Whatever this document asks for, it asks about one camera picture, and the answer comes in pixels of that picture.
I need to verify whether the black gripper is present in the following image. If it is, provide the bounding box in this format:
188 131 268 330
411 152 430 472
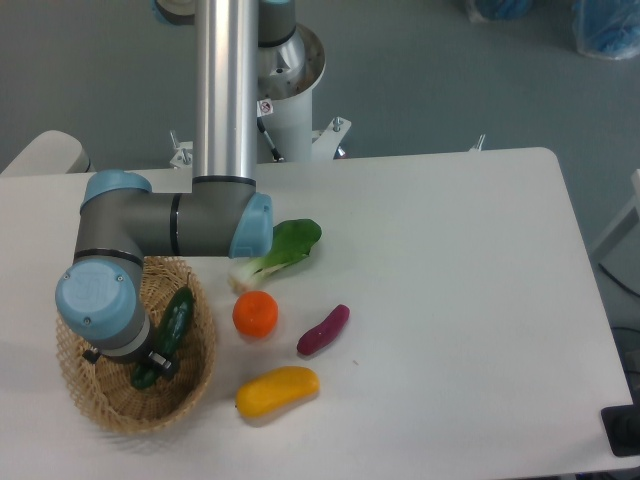
82 346 179 379

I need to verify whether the dark green cucumber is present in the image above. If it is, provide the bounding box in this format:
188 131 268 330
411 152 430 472
130 285 195 390

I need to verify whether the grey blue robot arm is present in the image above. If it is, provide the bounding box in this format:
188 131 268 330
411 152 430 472
55 1 296 377

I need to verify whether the woven wicker basket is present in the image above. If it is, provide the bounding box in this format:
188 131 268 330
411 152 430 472
56 256 216 434

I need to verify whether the orange tangerine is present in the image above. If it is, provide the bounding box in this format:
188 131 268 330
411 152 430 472
232 291 279 339

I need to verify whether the yellow mango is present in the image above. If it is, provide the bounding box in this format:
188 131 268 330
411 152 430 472
235 366 320 418

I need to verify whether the purple sweet potato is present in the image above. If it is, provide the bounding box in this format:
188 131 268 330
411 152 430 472
296 304 350 356

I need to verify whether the green bok choy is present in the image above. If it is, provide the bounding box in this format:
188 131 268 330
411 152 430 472
228 218 322 295

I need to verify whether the white chair armrest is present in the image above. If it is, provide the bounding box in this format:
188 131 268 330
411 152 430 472
1 130 95 177

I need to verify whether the black device at edge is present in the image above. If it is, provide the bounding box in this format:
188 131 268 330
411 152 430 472
601 405 639 457

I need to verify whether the white furniture at right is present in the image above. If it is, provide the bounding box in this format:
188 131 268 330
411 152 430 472
588 169 639 263

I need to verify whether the blue plastic bag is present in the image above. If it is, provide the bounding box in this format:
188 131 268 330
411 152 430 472
464 0 534 23
572 0 639 60

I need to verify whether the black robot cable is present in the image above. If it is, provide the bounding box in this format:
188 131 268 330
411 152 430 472
256 115 286 163

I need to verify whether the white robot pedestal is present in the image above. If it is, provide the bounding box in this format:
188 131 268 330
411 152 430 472
171 20 351 177

